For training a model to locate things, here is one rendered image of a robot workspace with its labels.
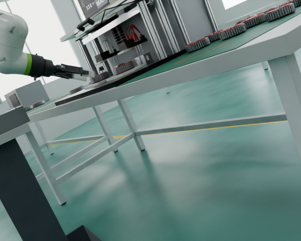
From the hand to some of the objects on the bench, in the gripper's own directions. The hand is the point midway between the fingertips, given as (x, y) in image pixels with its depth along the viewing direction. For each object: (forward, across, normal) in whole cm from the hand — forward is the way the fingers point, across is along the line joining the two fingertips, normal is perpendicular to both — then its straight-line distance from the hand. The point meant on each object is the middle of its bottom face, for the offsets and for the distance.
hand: (84, 75), depth 155 cm
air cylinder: (+35, 0, +12) cm, 37 cm away
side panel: (+58, +20, +23) cm, 66 cm away
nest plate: (+23, 0, +5) cm, 23 cm away
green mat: (+44, +52, +14) cm, 70 cm away
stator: (+40, +34, +13) cm, 54 cm away
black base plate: (+25, -12, +4) cm, 28 cm away
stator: (+22, 0, +6) cm, 23 cm away
